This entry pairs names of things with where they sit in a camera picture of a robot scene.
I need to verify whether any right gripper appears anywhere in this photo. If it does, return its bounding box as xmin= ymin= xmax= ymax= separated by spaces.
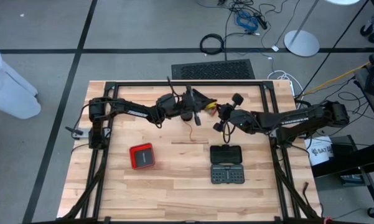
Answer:
xmin=213 ymin=93 xmax=245 ymax=132

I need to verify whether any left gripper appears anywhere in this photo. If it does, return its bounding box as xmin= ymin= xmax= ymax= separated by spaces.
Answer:
xmin=182 ymin=85 xmax=211 ymax=126

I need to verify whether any red wire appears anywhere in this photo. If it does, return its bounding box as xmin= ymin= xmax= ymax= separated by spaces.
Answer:
xmin=185 ymin=119 xmax=196 ymax=143

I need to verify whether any black work glove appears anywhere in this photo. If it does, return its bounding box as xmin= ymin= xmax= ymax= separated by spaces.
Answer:
xmin=191 ymin=88 xmax=218 ymax=106

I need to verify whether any black floor grate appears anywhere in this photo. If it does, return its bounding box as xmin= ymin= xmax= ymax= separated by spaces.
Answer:
xmin=171 ymin=58 xmax=256 ymax=80

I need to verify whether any black bit case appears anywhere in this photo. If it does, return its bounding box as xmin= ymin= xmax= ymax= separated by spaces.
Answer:
xmin=209 ymin=144 xmax=246 ymax=185

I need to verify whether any red collapsible container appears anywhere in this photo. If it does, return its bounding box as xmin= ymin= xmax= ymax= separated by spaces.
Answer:
xmin=129 ymin=142 xmax=156 ymax=170

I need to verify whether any grey round floor stand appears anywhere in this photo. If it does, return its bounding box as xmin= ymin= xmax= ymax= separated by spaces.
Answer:
xmin=283 ymin=0 xmax=320 ymax=58

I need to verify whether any white paper label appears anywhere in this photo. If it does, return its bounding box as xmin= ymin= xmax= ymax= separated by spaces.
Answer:
xmin=304 ymin=136 xmax=334 ymax=167

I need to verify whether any black computer cart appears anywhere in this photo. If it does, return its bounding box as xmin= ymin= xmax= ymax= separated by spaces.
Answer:
xmin=311 ymin=52 xmax=374 ymax=218

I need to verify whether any white trash bin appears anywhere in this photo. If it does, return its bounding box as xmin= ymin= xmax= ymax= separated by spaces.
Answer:
xmin=0 ymin=43 xmax=42 ymax=120

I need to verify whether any black aluminium table frame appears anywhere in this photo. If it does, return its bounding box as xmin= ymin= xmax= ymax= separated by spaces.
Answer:
xmin=57 ymin=80 xmax=323 ymax=224

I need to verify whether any black coiled cable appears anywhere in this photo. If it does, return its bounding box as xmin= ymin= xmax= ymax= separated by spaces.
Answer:
xmin=199 ymin=33 xmax=225 ymax=56

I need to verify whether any white cable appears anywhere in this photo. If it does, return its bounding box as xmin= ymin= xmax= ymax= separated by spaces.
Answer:
xmin=266 ymin=70 xmax=304 ymax=103

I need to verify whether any blue coiled cable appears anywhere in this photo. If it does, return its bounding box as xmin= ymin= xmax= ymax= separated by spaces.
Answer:
xmin=235 ymin=11 xmax=259 ymax=32

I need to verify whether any black cable bundle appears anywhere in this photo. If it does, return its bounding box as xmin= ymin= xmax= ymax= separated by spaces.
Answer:
xmin=195 ymin=0 xmax=295 ymax=52

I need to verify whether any brown strap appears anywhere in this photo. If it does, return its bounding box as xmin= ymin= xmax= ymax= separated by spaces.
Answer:
xmin=302 ymin=182 xmax=312 ymax=208

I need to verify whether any yellow extension cord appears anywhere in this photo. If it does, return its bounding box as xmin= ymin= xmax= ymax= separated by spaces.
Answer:
xmin=301 ymin=52 xmax=374 ymax=96

